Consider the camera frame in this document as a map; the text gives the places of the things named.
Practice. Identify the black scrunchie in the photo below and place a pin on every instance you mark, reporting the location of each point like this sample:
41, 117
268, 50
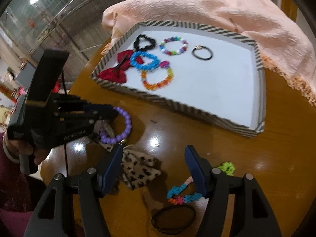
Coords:
144, 43

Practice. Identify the black hair tie gold charm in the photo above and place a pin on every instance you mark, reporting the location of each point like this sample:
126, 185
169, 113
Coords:
202, 52

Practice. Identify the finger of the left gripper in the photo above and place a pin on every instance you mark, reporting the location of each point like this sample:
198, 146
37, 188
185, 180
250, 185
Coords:
106, 111

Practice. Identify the striped white jewelry tray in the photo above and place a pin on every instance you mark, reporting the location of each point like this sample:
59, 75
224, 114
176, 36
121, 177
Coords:
229, 90

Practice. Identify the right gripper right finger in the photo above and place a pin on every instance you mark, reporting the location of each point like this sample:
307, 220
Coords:
214, 185

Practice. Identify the neon green scrunchie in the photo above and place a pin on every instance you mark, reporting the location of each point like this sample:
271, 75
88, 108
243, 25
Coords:
228, 168

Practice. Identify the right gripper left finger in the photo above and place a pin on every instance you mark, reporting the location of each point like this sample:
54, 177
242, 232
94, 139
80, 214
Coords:
93, 185

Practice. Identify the person's left hand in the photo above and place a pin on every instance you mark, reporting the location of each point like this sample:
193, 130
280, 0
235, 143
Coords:
14, 148

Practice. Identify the red bow hair clip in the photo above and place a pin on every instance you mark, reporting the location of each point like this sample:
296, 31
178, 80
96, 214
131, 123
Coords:
117, 74

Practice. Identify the magenta sleeve forearm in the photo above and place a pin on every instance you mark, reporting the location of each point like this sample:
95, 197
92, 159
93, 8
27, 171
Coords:
19, 196

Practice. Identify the leopard print bow scrunchie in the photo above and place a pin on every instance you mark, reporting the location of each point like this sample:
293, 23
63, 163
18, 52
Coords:
137, 167

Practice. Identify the peach textured fringed scarf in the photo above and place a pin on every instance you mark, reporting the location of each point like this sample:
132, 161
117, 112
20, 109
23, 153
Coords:
284, 48

